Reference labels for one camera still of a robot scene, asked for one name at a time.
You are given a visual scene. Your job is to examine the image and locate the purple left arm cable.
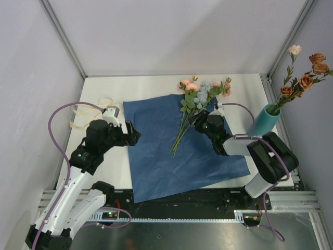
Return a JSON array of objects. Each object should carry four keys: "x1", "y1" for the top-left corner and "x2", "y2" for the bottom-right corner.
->
[{"x1": 31, "y1": 102, "x2": 133, "y2": 250}]

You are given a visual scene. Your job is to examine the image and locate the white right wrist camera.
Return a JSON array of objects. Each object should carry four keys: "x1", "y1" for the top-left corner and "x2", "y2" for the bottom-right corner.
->
[{"x1": 212, "y1": 102, "x2": 225, "y2": 117}]

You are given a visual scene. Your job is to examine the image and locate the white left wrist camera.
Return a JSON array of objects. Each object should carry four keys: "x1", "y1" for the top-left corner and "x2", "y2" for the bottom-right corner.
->
[{"x1": 101, "y1": 106, "x2": 121, "y2": 127}]

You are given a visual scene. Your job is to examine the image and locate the aluminium frame left post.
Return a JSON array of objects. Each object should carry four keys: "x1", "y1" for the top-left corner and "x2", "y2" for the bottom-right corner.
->
[{"x1": 39, "y1": 0, "x2": 87, "y2": 79}]

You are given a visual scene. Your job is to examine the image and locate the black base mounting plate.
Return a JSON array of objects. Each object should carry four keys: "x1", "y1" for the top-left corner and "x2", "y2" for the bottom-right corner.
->
[{"x1": 106, "y1": 188, "x2": 272, "y2": 219}]

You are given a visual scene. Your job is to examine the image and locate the aluminium frame right post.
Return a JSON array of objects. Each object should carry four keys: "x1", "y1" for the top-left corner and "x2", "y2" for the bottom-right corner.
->
[{"x1": 266, "y1": 0, "x2": 317, "y2": 79}]

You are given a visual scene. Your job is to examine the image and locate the white slotted cable duct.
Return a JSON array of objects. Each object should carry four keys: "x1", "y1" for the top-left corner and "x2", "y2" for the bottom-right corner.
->
[{"x1": 87, "y1": 210, "x2": 261, "y2": 227}]

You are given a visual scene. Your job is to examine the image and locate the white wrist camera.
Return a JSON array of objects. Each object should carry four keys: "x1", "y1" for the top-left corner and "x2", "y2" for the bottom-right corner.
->
[
  {"x1": 101, "y1": 106, "x2": 121, "y2": 127},
  {"x1": 212, "y1": 102, "x2": 225, "y2": 117}
]

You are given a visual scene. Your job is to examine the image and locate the aluminium frame post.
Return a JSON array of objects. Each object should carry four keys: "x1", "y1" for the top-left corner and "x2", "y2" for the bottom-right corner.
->
[
  {"x1": 266, "y1": 0, "x2": 317, "y2": 79},
  {"x1": 39, "y1": 0, "x2": 87, "y2": 79}
]

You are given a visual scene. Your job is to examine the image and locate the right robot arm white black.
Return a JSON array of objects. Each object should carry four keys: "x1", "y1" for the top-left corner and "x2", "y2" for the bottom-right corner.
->
[{"x1": 189, "y1": 110, "x2": 299, "y2": 209}]

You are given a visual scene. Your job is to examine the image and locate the pale blue flower stem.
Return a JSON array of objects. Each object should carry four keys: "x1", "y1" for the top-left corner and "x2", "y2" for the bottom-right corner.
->
[{"x1": 169, "y1": 86, "x2": 209, "y2": 156}]

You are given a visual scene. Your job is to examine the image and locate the teal cylindrical vase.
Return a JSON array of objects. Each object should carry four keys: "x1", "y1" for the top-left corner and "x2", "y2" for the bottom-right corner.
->
[{"x1": 247, "y1": 104, "x2": 281, "y2": 136}]

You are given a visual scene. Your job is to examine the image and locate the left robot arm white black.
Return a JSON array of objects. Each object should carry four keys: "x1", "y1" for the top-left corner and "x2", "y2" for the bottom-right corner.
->
[{"x1": 25, "y1": 120, "x2": 140, "y2": 249}]

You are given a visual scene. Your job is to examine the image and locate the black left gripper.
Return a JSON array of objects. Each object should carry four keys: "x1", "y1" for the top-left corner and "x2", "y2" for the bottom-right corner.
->
[{"x1": 99, "y1": 120, "x2": 140, "y2": 153}]

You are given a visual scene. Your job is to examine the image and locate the cream single rose stem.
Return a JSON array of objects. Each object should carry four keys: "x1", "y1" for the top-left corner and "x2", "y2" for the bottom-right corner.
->
[{"x1": 272, "y1": 45, "x2": 302, "y2": 115}]

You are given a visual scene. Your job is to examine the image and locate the orange rose spray stem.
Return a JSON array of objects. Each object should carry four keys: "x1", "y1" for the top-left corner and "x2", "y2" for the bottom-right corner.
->
[{"x1": 280, "y1": 53, "x2": 332, "y2": 110}]

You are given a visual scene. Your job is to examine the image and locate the cream printed ribbon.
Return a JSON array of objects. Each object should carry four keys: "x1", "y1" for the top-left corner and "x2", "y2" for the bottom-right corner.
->
[{"x1": 69, "y1": 96, "x2": 113, "y2": 131}]

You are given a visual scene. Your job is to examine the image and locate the blue flower bouquet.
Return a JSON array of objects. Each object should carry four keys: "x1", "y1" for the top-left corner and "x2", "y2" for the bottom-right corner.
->
[{"x1": 123, "y1": 94, "x2": 250, "y2": 203}]

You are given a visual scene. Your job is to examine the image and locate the pink rose spray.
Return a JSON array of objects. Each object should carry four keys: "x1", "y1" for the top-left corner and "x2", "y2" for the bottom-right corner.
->
[
  {"x1": 171, "y1": 76, "x2": 199, "y2": 150},
  {"x1": 179, "y1": 77, "x2": 232, "y2": 143}
]

